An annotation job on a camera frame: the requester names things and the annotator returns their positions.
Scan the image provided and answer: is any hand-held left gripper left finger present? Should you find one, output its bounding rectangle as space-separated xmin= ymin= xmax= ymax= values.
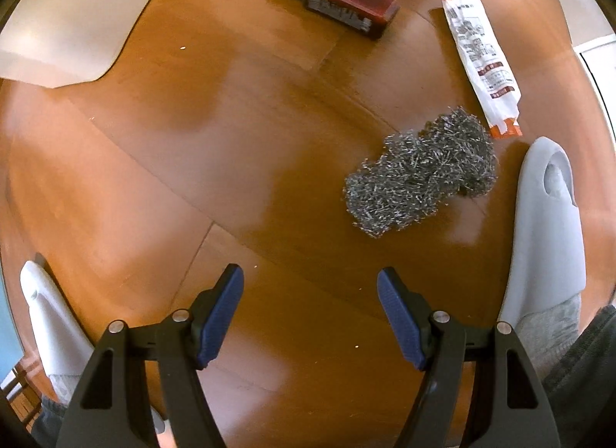
xmin=57 ymin=263 xmax=244 ymax=448

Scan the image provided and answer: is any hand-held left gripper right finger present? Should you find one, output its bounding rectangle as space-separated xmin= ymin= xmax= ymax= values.
xmin=377 ymin=267 xmax=561 ymax=448

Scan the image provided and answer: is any steel wool scrubber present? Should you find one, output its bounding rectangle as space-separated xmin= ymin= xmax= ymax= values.
xmin=343 ymin=108 xmax=498 ymax=239

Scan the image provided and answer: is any orange and white wrapper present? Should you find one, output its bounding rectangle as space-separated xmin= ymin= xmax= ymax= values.
xmin=441 ymin=0 xmax=523 ymax=139

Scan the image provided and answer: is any red and black box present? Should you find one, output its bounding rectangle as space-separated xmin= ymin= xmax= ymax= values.
xmin=301 ymin=0 xmax=400 ymax=41

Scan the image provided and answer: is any beige plastic trash bin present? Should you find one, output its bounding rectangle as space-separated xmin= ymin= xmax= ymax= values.
xmin=0 ymin=0 xmax=184 ymax=89

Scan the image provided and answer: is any grey right sock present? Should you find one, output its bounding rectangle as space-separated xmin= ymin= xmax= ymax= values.
xmin=516 ymin=293 xmax=584 ymax=382

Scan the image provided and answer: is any grey right slipper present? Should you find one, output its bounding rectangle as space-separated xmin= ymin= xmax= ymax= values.
xmin=497 ymin=136 xmax=587 ymax=329

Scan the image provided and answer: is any grey slipper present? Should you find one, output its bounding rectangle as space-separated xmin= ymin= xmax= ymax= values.
xmin=497 ymin=136 xmax=587 ymax=329
xmin=20 ymin=260 xmax=97 ymax=378

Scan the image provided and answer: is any grey left slipper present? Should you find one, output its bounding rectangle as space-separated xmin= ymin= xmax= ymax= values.
xmin=20 ymin=260 xmax=97 ymax=378

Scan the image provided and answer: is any person's right leg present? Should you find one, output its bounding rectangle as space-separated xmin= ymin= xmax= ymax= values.
xmin=543 ymin=305 xmax=616 ymax=432

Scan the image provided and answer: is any person's leg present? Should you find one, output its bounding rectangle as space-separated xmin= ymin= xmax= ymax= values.
xmin=543 ymin=305 xmax=616 ymax=432
xmin=28 ymin=393 xmax=69 ymax=448

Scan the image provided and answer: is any person's left leg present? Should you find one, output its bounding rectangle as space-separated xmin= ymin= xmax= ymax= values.
xmin=28 ymin=393 xmax=69 ymax=448

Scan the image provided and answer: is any blue storage box white lid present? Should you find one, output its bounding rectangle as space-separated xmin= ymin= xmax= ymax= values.
xmin=0 ymin=279 xmax=25 ymax=384

